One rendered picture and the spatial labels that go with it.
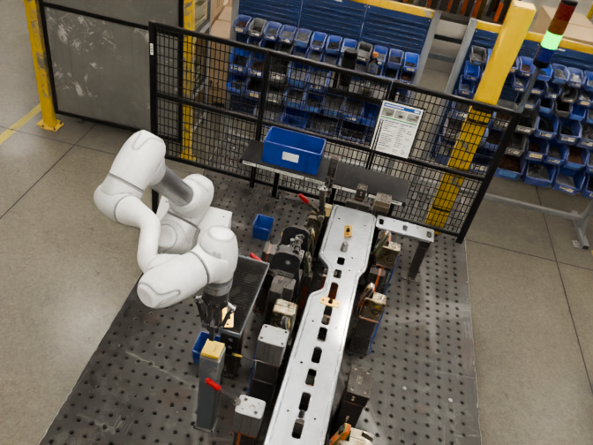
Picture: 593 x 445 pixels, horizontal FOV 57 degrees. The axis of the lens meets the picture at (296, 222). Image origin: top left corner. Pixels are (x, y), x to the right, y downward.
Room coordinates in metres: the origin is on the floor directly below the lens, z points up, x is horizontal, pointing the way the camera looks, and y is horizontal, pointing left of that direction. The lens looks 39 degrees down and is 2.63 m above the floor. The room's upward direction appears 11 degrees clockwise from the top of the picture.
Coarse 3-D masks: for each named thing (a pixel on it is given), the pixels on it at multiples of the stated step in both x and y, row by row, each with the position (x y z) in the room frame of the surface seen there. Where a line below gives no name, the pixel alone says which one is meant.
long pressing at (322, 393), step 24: (336, 216) 2.11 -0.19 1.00; (360, 216) 2.15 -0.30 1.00; (336, 240) 1.93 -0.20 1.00; (360, 240) 1.97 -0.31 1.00; (336, 264) 1.77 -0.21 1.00; (360, 264) 1.80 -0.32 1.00; (312, 312) 1.47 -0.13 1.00; (336, 312) 1.50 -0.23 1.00; (312, 336) 1.35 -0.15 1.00; (336, 336) 1.37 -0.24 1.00; (336, 360) 1.26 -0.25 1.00; (288, 384) 1.12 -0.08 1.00; (288, 408) 1.03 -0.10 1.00; (312, 408) 1.05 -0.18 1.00; (288, 432) 0.94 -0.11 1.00; (312, 432) 0.96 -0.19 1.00
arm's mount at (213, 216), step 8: (160, 208) 2.01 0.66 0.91; (168, 208) 2.01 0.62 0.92; (208, 208) 2.03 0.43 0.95; (216, 208) 2.04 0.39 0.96; (160, 216) 1.98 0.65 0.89; (208, 216) 2.00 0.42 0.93; (216, 216) 2.01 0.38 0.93; (224, 216) 2.01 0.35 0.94; (200, 224) 1.97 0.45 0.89; (208, 224) 1.98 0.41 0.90; (216, 224) 1.98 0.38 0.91; (224, 224) 1.98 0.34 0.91; (200, 232) 1.94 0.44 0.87; (200, 240) 1.92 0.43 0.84
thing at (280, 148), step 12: (276, 132) 2.56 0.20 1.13; (288, 132) 2.56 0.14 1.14; (264, 144) 2.41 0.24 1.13; (276, 144) 2.40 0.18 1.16; (288, 144) 2.56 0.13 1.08; (300, 144) 2.55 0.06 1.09; (312, 144) 2.55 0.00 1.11; (324, 144) 2.49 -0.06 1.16; (264, 156) 2.41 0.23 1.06; (276, 156) 2.40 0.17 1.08; (288, 156) 2.40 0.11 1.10; (300, 156) 2.39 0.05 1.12; (312, 156) 2.39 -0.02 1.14; (300, 168) 2.39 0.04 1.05; (312, 168) 2.39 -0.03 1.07
